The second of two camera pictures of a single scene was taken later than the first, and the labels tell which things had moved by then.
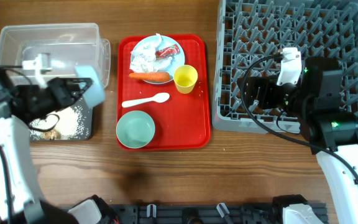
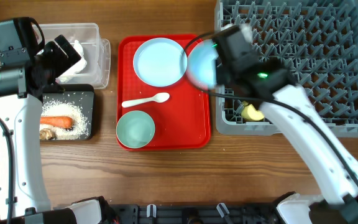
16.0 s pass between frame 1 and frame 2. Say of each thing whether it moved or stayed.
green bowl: stayed
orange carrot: moved
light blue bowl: moved
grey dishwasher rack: stayed
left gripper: moved
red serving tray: stayed
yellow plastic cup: moved
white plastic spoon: stayed
